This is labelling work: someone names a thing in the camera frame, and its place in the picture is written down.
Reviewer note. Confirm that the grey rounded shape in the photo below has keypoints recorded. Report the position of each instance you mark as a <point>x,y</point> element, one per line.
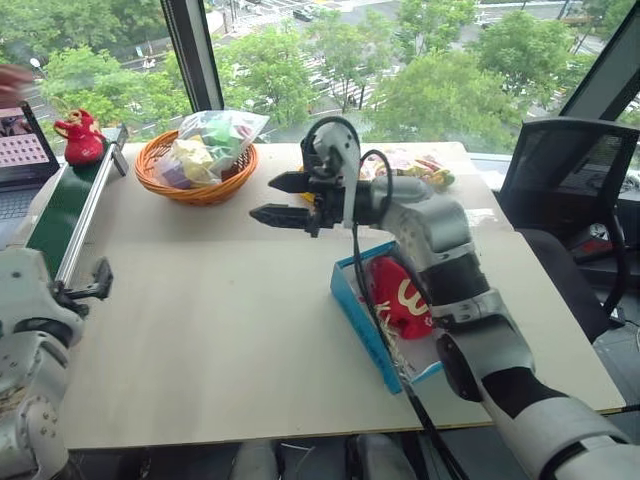
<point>256,461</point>
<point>381,457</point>

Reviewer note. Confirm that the person's hand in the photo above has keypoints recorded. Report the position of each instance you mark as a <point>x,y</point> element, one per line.
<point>11,82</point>

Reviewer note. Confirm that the plastic bag of colourful sweets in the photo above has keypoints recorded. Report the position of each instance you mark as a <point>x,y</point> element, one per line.
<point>430,172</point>

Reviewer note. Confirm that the blue cardboard shoebox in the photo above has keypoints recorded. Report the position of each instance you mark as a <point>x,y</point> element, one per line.
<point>357,310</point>

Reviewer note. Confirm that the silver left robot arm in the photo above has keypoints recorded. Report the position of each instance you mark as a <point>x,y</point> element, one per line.
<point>30,320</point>

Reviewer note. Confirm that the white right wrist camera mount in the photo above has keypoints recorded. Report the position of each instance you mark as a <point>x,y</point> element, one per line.
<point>347,170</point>

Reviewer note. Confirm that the plastic bag of coloured blocks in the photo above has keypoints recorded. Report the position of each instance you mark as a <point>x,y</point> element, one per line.
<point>200,150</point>

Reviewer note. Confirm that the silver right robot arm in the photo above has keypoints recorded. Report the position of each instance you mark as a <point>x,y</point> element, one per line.
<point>440,235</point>

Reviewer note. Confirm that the green conveyor belt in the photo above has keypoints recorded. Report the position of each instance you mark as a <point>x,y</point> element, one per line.
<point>55,210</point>

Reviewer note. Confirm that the orange wicker basket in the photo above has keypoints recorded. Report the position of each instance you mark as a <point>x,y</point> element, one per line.
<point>195,192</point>

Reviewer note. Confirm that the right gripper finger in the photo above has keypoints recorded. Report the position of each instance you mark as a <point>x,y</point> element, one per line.
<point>292,183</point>
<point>285,216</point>

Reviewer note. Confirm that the small clear plastic bag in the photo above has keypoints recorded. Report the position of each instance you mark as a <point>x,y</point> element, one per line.
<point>481,216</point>

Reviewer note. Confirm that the open laptop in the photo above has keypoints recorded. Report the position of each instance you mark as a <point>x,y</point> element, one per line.
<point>25,150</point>

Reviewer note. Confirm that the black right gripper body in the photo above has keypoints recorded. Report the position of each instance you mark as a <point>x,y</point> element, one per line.
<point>327,205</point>

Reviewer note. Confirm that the white paper shred filler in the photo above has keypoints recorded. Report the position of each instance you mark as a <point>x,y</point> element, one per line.
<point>394,347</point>

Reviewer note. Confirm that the white small device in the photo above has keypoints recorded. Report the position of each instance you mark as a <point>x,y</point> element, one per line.
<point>633,182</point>

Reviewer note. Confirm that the black mesh office chair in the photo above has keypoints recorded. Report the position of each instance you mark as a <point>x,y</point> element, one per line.
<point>560,170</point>

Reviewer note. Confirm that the red pouch with yellow logo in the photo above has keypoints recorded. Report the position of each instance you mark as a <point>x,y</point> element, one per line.
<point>400,300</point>

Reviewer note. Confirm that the black slanted window pillar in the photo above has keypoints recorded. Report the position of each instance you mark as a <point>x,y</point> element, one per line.
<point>600,65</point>

